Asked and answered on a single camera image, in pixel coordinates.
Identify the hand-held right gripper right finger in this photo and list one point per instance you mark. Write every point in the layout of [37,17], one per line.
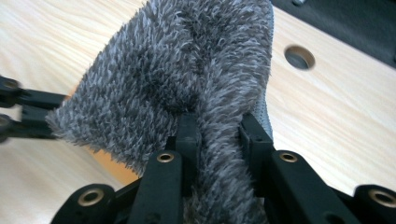
[255,140]

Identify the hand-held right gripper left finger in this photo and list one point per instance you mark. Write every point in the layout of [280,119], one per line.
[188,137]

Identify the grey fluffy cloth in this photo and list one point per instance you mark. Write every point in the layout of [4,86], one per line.
[174,68]

